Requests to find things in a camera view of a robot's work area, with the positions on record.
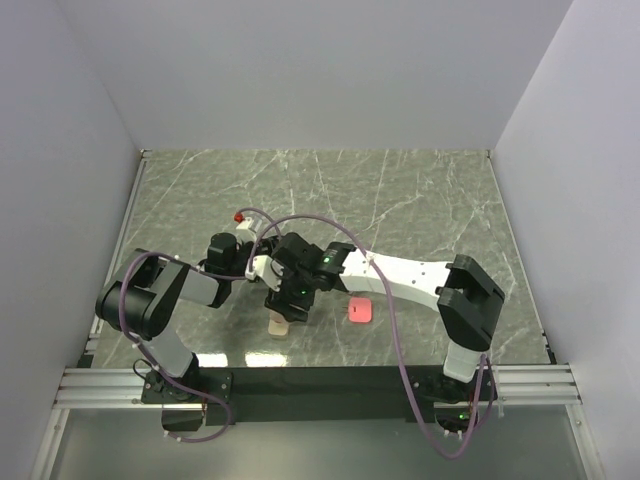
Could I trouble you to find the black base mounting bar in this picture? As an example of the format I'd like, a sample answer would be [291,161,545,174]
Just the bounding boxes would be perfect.
[139,367,501,427]

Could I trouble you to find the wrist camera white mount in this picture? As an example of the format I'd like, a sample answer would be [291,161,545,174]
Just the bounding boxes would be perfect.
[234,212,263,244]
[245,255,284,292]

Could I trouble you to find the aluminium frame rail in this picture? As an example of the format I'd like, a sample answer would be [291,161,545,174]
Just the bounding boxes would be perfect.
[53,367,151,409]

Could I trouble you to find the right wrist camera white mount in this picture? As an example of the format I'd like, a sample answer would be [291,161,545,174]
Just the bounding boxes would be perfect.
[245,255,284,292]

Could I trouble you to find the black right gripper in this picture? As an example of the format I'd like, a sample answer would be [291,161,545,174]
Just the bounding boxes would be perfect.
[265,263,317,324]

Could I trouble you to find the pink cube socket adapter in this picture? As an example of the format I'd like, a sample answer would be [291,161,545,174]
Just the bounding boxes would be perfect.
[267,310,290,339]

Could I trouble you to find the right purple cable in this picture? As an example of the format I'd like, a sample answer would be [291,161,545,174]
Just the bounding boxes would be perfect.
[252,214,499,460]

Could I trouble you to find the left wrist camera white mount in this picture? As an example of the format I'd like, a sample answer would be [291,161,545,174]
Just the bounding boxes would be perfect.
[234,212,263,244]

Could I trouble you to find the pink flat plug adapter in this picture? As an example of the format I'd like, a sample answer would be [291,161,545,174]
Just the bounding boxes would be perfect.
[346,297,374,324]

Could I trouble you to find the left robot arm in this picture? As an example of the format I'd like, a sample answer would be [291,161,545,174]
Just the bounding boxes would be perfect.
[95,233,253,402]

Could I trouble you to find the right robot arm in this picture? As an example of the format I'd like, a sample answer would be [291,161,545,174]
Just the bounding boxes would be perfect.
[246,233,505,399]

